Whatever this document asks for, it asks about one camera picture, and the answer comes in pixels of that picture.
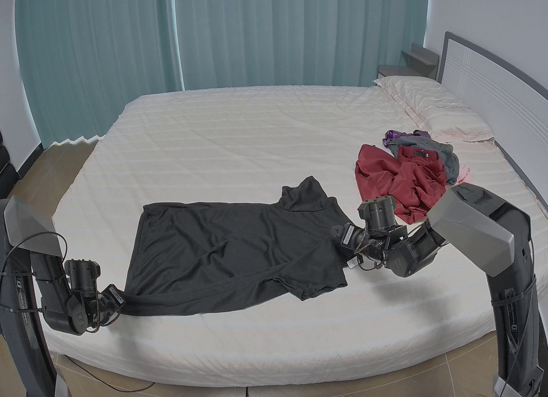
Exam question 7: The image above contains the black cable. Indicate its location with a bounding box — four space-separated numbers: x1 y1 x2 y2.
64 357 155 392

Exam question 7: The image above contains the cream pillow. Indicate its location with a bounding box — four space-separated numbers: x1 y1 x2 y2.
372 75 495 142

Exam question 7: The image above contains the dark red garment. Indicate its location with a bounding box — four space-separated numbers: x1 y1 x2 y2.
354 144 448 225

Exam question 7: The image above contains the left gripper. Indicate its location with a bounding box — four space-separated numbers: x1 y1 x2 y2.
92 285 125 324

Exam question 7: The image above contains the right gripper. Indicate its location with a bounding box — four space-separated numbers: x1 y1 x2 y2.
333 223 369 259

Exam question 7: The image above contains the black T-shirt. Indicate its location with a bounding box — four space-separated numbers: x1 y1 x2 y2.
118 176 348 317

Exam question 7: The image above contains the grey garment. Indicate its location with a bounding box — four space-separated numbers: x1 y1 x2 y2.
387 136 460 185

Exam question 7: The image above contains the blue-green curtain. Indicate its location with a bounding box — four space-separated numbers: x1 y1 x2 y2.
15 0 185 148
173 0 431 90

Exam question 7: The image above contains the bed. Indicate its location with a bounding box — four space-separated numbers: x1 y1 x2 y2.
41 31 548 387

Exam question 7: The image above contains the purple garment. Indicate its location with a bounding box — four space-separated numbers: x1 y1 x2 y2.
383 130 431 150

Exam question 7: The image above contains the grey bedside table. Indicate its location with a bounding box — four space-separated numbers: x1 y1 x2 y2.
378 43 439 83

